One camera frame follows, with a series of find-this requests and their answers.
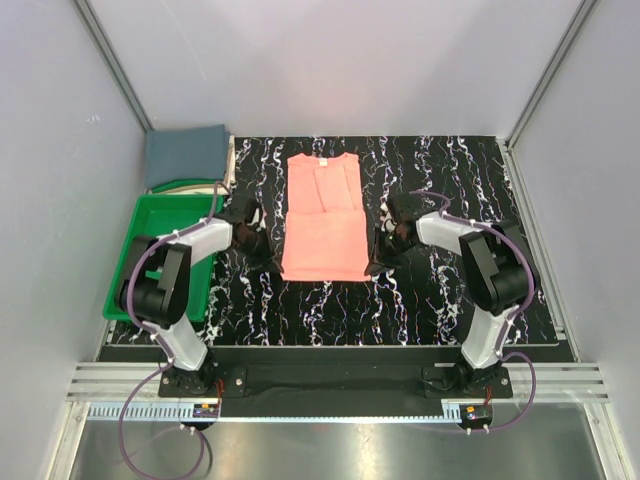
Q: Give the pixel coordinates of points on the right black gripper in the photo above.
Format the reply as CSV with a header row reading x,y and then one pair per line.
x,y
380,261

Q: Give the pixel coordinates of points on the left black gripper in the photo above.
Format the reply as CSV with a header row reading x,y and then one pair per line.
x,y
266,261

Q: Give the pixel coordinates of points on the pink t-shirt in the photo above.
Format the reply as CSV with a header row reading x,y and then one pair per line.
x,y
325,224

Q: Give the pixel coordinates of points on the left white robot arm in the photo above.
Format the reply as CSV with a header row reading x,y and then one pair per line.
x,y
154,283

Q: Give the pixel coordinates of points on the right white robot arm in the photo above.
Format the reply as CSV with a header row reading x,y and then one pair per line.
x,y
499,273

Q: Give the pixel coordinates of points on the black marble pattern mat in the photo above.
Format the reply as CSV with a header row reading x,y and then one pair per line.
x,y
424,302

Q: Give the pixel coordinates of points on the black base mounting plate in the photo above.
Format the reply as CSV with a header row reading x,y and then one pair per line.
x,y
305,382

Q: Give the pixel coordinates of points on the aluminium rail frame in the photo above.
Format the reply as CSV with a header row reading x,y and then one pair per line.
x,y
559,423

